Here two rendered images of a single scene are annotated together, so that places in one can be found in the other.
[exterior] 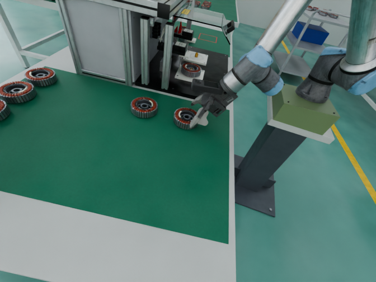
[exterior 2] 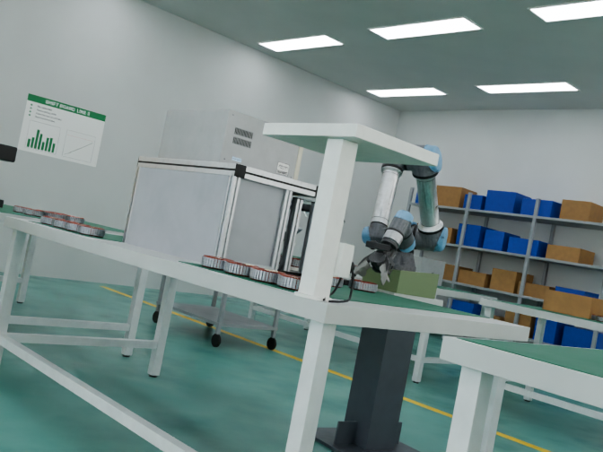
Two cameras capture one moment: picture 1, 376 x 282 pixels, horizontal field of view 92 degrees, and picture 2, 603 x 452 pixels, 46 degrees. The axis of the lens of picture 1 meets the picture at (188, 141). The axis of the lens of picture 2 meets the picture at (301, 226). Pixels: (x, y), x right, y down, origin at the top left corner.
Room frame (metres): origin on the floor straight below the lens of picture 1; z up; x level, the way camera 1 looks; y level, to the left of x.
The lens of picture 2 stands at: (-1.23, 2.07, 0.88)
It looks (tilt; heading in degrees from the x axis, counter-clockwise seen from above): 1 degrees up; 318
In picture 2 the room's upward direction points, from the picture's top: 11 degrees clockwise
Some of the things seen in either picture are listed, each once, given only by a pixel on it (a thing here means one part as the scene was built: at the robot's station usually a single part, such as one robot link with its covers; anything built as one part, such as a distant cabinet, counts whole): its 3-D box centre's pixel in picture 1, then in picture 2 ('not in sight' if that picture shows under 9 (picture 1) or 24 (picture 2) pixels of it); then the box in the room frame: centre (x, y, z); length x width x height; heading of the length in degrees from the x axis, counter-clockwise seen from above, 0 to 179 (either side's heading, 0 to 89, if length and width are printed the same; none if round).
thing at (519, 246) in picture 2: not in sight; (530, 248); (3.47, -6.16, 1.38); 0.42 x 0.42 x 0.20; 89
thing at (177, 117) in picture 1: (186, 118); (362, 285); (0.61, 0.03, 0.77); 0.11 x 0.11 x 0.04
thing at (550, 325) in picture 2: not in sight; (554, 330); (2.98, -6.17, 0.43); 0.42 x 0.28 x 0.30; 88
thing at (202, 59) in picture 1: (196, 57); not in sight; (1.23, 0.08, 0.78); 0.15 x 0.15 x 0.01; 1
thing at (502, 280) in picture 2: not in sight; (511, 282); (3.67, -6.17, 0.92); 0.40 x 0.36 x 0.27; 88
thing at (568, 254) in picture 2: not in sight; (570, 255); (2.95, -6.18, 1.37); 0.42 x 0.40 x 0.18; 1
